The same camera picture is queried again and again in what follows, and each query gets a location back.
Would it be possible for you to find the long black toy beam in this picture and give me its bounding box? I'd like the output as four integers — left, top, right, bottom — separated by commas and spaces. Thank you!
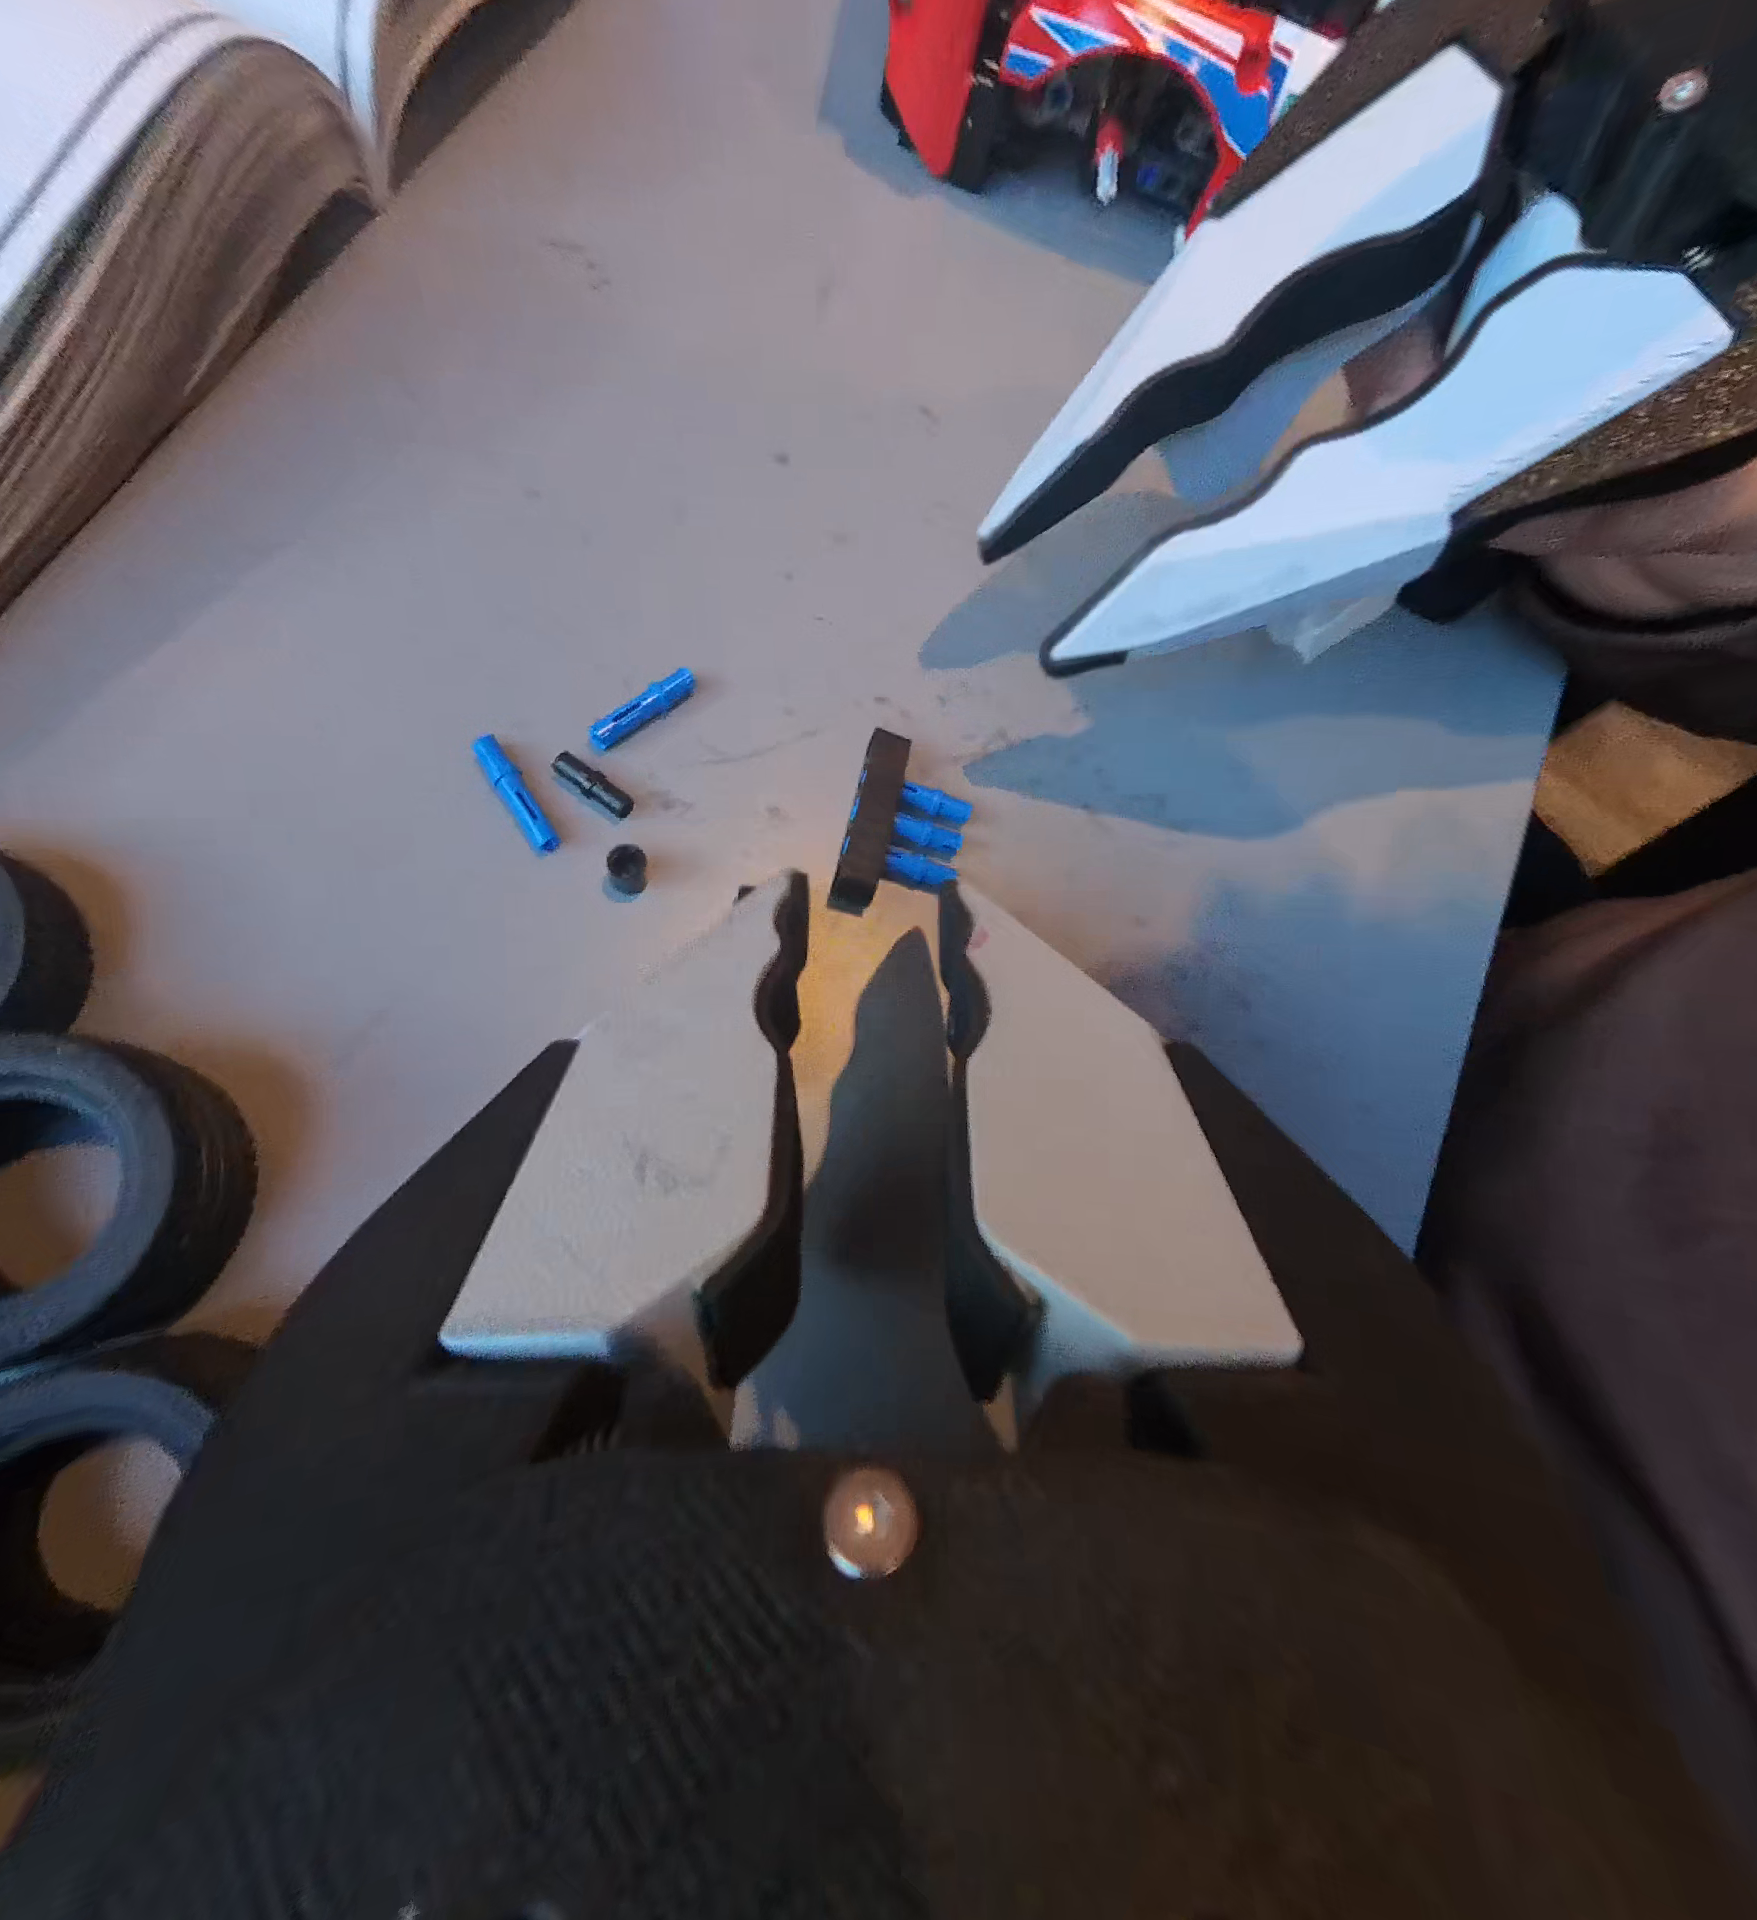
826, 728, 914, 917

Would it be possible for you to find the black chair frame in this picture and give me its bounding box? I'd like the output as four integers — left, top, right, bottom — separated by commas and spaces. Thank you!
1499, 751, 1757, 925

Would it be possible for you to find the grey desk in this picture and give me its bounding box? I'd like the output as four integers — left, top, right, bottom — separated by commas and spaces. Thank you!
0, 0, 1572, 1876

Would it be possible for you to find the open instruction booklet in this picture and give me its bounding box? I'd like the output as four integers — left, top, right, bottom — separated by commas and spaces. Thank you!
0, 0, 579, 699

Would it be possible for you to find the person's right hand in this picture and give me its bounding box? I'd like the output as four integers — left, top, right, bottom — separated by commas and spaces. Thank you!
1483, 401, 1757, 628

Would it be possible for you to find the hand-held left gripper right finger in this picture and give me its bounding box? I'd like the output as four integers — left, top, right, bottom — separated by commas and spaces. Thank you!
941, 880, 1304, 1405

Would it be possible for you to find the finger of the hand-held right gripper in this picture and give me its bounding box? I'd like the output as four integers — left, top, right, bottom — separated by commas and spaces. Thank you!
975, 42, 1506, 567
1038, 193, 1741, 680

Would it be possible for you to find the red black toy car model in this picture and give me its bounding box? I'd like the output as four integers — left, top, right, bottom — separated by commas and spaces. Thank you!
876, 0, 1346, 233

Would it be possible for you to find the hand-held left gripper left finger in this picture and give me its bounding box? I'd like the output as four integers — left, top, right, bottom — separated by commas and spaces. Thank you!
439, 870, 813, 1390

